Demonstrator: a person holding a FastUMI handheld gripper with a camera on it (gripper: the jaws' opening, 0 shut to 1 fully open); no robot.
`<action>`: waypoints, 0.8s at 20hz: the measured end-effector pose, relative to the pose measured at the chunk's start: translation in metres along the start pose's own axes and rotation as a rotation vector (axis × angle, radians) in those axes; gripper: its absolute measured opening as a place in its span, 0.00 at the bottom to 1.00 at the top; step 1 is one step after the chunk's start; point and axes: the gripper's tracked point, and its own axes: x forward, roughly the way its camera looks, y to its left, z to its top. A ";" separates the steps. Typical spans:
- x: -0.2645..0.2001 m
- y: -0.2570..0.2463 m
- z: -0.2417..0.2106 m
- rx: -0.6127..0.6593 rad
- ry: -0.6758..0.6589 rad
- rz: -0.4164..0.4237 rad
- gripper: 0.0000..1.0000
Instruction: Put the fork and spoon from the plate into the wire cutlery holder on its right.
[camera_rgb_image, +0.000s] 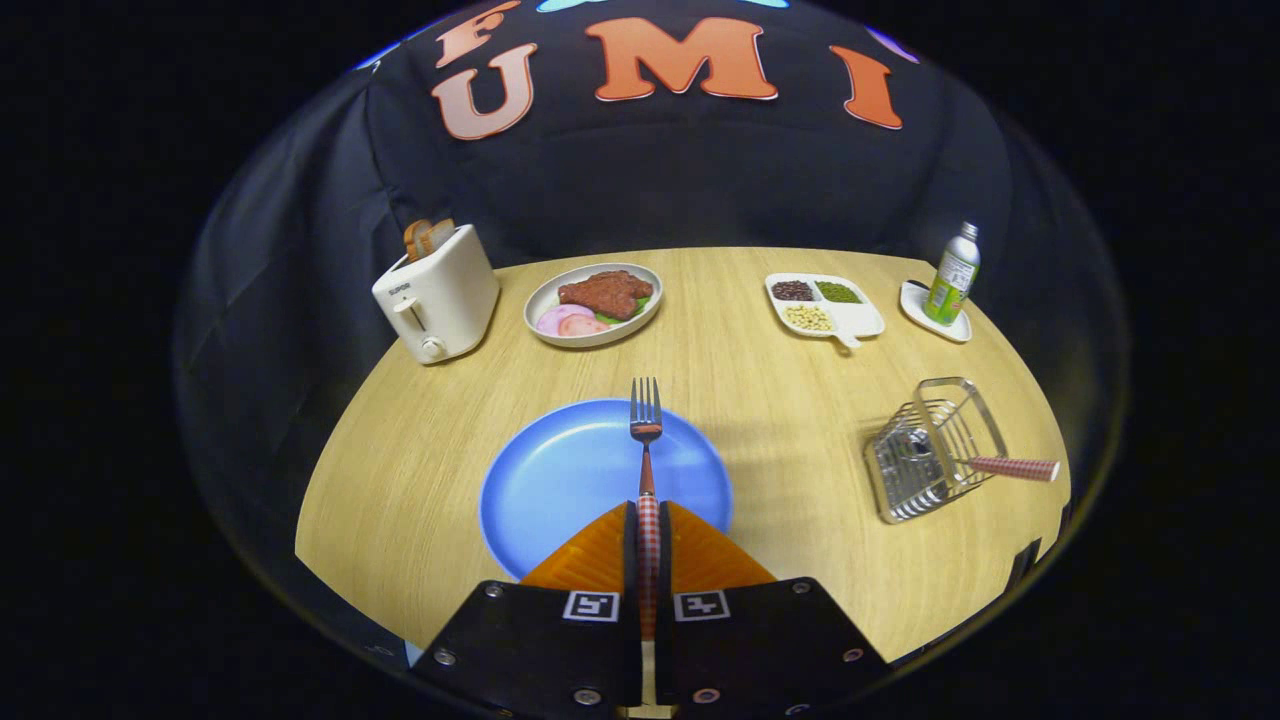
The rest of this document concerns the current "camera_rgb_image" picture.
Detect brown toast slices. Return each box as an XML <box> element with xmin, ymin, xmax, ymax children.
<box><xmin>403</xmin><ymin>217</ymin><xmax>456</xmax><ymax>263</ymax></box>

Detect cream white toaster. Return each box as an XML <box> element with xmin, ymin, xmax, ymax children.
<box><xmin>371</xmin><ymin>224</ymin><xmax>501</xmax><ymax>366</ymax></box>

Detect blue plate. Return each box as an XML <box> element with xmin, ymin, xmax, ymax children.
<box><xmin>479</xmin><ymin>398</ymin><xmax>734</xmax><ymax>581</ymax></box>

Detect metal wire basket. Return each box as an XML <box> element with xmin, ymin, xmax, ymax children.
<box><xmin>864</xmin><ymin>376</ymin><xmax>1009</xmax><ymax>525</ymax></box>

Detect brown meat patty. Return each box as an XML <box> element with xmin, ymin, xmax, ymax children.
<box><xmin>557</xmin><ymin>270</ymin><xmax>654</xmax><ymax>322</ymax></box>

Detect small white saucer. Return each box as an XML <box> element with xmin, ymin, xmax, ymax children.
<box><xmin>899</xmin><ymin>279</ymin><xmax>973</xmax><ymax>344</ymax></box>

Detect white divided dish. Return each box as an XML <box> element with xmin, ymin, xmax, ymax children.
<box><xmin>764</xmin><ymin>272</ymin><xmax>886</xmax><ymax>350</ymax></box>

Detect fork with red checked handle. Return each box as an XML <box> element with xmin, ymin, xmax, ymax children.
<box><xmin>629</xmin><ymin>376</ymin><xmax>664</xmax><ymax>706</ymax></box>

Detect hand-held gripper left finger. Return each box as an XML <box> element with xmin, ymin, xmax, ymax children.
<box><xmin>410</xmin><ymin>500</ymin><xmax>641</xmax><ymax>719</ymax></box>

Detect spoon with red checked handle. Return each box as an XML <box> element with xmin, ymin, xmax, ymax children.
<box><xmin>893</xmin><ymin>428</ymin><xmax>1061</xmax><ymax>484</ymax></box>

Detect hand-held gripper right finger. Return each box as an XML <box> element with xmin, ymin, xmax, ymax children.
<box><xmin>657</xmin><ymin>500</ymin><xmax>891</xmax><ymax>719</ymax></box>

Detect silver bottle with green label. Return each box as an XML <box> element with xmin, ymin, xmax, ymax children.
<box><xmin>922</xmin><ymin>221</ymin><xmax>981</xmax><ymax>327</ymax></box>

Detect white oval food plate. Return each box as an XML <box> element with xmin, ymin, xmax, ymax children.
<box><xmin>524</xmin><ymin>262</ymin><xmax>664</xmax><ymax>349</ymax></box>

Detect green lettuce leaf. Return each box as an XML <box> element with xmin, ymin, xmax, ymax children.
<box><xmin>595</xmin><ymin>290</ymin><xmax>656</xmax><ymax>326</ymax></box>

